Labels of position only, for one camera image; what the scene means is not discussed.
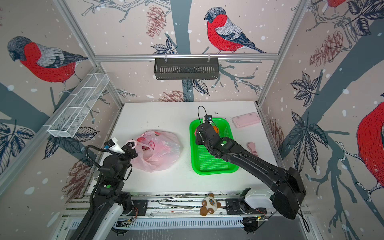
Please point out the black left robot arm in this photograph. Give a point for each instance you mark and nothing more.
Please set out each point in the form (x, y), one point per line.
(108, 201)

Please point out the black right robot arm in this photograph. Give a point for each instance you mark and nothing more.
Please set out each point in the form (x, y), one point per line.
(287, 185)

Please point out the white wire mesh shelf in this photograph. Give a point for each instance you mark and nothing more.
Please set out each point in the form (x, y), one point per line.
(72, 116)

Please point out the green plastic basket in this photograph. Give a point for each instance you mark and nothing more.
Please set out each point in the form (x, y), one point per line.
(204, 163)

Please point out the black hanging wall basket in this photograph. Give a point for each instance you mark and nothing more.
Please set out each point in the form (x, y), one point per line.
(187, 69)

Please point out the orange fruit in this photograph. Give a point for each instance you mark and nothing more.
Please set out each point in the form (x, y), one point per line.
(216, 129)

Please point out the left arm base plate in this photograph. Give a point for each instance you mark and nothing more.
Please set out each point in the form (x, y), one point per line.
(139, 208)

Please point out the metal tongs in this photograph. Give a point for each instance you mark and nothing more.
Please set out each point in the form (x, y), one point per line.
(177, 201)

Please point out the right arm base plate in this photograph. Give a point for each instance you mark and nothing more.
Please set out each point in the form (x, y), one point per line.
(240, 207)

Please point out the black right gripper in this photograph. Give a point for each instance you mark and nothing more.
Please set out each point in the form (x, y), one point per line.
(198, 139)

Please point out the pink plastic bag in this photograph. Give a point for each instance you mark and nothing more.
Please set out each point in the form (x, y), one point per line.
(157, 151)

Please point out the brown white plush toy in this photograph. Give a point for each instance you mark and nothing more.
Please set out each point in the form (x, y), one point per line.
(209, 205)

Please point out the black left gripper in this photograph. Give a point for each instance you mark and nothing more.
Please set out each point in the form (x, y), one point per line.
(130, 151)

